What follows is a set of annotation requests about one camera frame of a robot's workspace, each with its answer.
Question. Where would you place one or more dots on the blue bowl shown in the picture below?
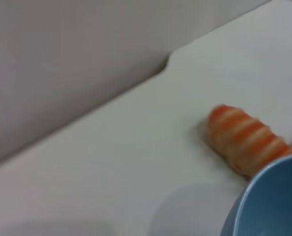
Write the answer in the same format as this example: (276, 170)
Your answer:
(271, 201)

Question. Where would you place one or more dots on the orange striped toy bread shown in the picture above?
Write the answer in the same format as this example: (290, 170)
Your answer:
(244, 137)

